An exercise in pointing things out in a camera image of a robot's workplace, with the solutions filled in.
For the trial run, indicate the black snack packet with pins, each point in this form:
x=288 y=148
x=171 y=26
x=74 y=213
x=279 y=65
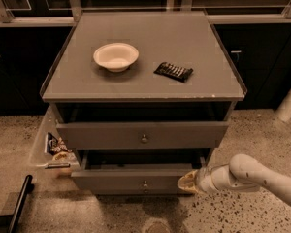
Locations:
x=174 y=72

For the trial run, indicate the black bar on floor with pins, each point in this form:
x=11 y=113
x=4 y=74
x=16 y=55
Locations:
x=27 y=187

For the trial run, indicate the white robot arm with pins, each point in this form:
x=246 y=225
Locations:
x=243 y=173

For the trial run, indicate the clear plastic storage bin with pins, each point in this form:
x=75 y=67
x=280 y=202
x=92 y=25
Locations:
x=37 y=156

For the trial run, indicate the grey top drawer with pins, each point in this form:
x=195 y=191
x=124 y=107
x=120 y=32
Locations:
x=142 y=135

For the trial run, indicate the snack bags in bin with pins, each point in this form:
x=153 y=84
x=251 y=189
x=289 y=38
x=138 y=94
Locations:
x=57 y=150

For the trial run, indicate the metal railing frame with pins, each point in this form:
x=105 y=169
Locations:
x=42 y=12

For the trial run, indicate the white paper bowl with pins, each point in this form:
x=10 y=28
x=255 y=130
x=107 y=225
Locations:
x=116 y=57

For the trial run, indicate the grey drawer cabinet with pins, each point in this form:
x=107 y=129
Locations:
x=79 y=90

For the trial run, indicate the grey drawer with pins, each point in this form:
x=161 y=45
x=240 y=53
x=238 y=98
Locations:
x=133 y=178
x=142 y=135

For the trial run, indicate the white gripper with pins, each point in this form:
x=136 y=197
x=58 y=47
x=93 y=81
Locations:
x=206 y=180

